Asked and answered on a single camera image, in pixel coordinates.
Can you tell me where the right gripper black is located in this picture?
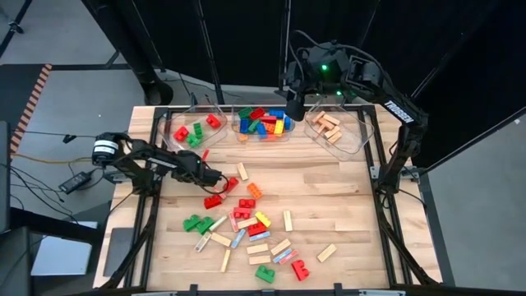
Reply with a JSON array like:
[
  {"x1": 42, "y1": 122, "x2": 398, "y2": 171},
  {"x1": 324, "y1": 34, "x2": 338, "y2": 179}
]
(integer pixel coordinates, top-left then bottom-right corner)
[{"x1": 287, "y1": 40, "x2": 354, "y2": 99}]

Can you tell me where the dark grey flat pad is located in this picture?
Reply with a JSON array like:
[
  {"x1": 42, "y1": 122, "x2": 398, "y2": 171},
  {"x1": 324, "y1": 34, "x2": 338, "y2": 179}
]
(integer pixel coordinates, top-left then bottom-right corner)
[{"x1": 102, "y1": 227, "x2": 136, "y2": 278}]

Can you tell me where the pale green wooden plank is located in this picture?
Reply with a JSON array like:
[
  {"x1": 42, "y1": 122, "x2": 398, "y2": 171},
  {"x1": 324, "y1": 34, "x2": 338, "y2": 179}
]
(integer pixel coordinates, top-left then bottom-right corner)
[{"x1": 208, "y1": 214, "x2": 228, "y2": 232}]

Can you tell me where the right wrist camera housing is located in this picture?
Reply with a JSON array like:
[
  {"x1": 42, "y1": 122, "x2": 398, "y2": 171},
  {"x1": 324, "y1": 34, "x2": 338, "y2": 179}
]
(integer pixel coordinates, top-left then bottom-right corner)
[{"x1": 284, "y1": 97, "x2": 307, "y2": 123}]

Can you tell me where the black floor mat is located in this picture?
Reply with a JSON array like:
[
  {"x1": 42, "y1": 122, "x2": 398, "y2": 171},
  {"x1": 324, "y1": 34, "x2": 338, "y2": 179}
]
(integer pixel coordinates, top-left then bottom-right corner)
[{"x1": 0, "y1": 63, "x2": 46, "y2": 124}]

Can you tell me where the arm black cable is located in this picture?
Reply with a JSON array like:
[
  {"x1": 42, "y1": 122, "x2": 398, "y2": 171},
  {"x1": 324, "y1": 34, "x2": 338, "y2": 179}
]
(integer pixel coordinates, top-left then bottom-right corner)
[
  {"x1": 287, "y1": 29, "x2": 395, "y2": 83},
  {"x1": 196, "y1": 174, "x2": 230, "y2": 197}
]

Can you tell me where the black stand leg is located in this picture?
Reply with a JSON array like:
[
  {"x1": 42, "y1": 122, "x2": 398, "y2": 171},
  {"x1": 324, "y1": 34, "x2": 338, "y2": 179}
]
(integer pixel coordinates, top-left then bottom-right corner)
[{"x1": 0, "y1": 0, "x2": 33, "y2": 58}]

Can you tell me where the black curtain backdrop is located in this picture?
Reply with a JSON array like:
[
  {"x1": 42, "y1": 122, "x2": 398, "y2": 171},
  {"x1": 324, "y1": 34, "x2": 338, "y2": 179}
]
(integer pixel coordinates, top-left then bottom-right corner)
[{"x1": 81, "y1": 0, "x2": 526, "y2": 155}]

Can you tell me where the wooden plank with printed label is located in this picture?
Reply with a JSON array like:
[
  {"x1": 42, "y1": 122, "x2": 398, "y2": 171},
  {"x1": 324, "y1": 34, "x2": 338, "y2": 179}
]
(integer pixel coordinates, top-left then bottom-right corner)
[{"x1": 194, "y1": 231, "x2": 212, "y2": 253}]

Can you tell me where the black power adapter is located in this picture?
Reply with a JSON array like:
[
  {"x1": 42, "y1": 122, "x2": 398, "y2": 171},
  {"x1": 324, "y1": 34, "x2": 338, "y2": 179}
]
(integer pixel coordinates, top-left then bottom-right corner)
[{"x1": 58, "y1": 171, "x2": 93, "y2": 196}]

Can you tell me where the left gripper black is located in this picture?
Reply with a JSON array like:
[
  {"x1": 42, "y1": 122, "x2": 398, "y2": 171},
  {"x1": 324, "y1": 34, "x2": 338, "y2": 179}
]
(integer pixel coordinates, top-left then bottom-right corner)
[{"x1": 171, "y1": 150, "x2": 226, "y2": 188}]

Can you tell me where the clear plastic bin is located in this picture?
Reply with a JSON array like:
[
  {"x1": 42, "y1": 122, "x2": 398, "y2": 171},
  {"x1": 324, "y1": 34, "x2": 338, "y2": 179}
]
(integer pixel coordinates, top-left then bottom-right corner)
[
  {"x1": 158, "y1": 96, "x2": 229, "y2": 160},
  {"x1": 303, "y1": 95, "x2": 376, "y2": 162},
  {"x1": 231, "y1": 95, "x2": 299, "y2": 144}
]

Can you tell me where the white sheet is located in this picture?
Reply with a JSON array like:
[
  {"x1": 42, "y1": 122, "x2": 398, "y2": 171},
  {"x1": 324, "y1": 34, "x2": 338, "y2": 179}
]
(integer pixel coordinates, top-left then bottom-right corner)
[{"x1": 30, "y1": 221, "x2": 99, "y2": 277}]

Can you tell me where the yellow cable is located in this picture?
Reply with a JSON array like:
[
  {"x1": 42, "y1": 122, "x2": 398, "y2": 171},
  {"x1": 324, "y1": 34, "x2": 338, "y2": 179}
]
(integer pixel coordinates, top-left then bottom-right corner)
[{"x1": 11, "y1": 152, "x2": 94, "y2": 165}]

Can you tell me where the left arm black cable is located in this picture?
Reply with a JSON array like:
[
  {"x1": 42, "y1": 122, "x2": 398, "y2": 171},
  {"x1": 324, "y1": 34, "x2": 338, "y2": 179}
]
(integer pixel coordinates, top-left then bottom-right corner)
[{"x1": 196, "y1": 174, "x2": 230, "y2": 197}]

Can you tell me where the round black pole base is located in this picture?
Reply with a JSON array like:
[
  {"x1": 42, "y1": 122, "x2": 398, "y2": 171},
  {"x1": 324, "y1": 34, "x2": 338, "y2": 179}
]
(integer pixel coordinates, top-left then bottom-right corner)
[{"x1": 142, "y1": 80, "x2": 174, "y2": 107}]

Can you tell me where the black diagonal beam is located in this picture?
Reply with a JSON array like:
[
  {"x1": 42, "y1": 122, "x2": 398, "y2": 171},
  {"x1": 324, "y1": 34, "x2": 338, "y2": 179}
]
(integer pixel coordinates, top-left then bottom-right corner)
[{"x1": 418, "y1": 105, "x2": 526, "y2": 176}]

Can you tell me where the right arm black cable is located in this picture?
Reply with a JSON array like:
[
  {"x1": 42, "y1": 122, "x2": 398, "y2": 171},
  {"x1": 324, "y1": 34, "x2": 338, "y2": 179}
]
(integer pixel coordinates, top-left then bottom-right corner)
[{"x1": 287, "y1": 29, "x2": 395, "y2": 83}]

